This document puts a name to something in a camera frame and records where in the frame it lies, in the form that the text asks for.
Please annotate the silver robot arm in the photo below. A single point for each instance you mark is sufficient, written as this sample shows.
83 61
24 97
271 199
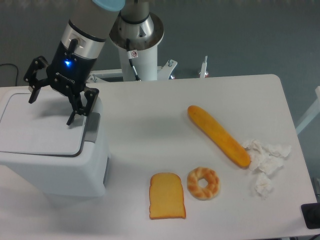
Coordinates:
131 27

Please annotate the white trash can lid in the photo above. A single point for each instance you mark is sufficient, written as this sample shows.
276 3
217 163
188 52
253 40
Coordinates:
39 128

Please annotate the braided ring bread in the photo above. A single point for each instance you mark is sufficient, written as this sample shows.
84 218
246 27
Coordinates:
203 183

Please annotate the crumpled white tissue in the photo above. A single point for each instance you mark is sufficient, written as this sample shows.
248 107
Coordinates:
265 161

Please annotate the black device at table edge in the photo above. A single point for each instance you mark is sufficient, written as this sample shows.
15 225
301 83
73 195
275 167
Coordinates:
311 215

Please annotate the white frame bar right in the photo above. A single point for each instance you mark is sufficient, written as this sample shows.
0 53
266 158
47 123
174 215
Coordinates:
309 114

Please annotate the long orange baguette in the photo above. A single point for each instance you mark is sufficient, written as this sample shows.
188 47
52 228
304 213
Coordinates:
222 138

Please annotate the white trash can body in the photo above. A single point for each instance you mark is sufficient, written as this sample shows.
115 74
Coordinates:
82 174

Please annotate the orange toast slice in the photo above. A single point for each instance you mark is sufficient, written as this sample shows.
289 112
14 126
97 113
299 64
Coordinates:
166 197

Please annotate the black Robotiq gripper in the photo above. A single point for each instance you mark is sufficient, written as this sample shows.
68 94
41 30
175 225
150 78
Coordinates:
72 72

